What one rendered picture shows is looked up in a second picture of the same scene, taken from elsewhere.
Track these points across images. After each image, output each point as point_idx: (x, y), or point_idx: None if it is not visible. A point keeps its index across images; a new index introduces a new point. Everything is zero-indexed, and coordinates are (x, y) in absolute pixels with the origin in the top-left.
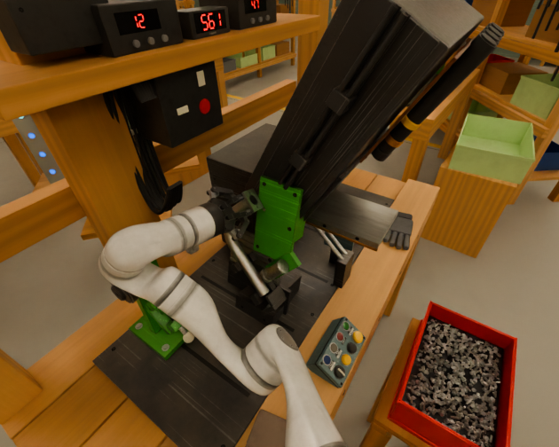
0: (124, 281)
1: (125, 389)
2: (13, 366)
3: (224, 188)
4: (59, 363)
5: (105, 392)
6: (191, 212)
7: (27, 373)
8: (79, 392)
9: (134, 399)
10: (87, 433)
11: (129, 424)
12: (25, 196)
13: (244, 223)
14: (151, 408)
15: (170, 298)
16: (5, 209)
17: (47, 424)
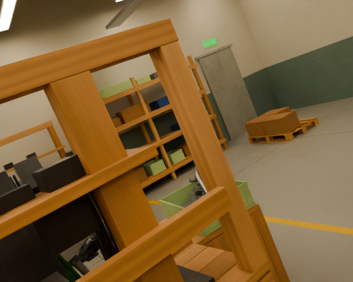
0: None
1: (194, 271)
2: (229, 243)
3: (82, 245)
4: (236, 278)
5: (207, 273)
6: (103, 222)
7: (241, 262)
8: (220, 271)
9: (190, 269)
10: (212, 262)
11: (194, 267)
12: (182, 214)
13: (87, 254)
14: (182, 268)
15: None
16: (189, 207)
17: (231, 261)
